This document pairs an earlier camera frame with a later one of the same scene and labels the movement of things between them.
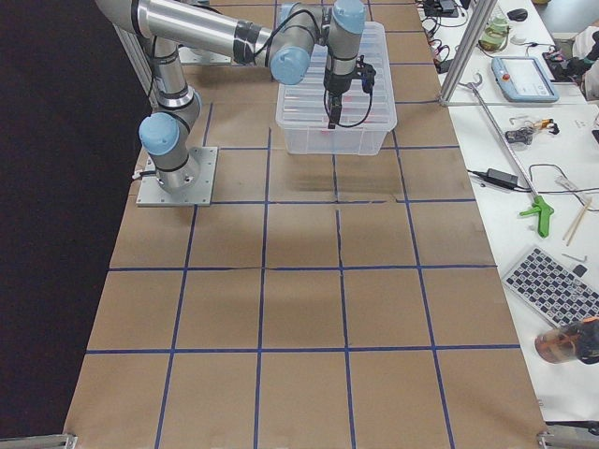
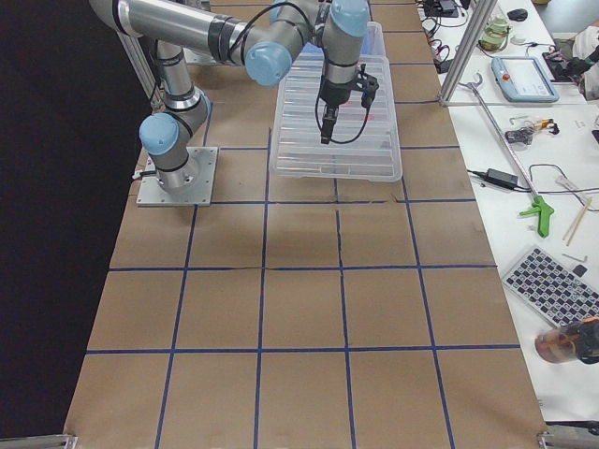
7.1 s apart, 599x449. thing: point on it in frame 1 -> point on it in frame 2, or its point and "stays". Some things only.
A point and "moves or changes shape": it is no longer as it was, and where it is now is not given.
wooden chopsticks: [577, 221] stays
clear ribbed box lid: [306, 103] moves or changes shape
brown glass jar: [577, 340] stays
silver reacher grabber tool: [541, 207] stays
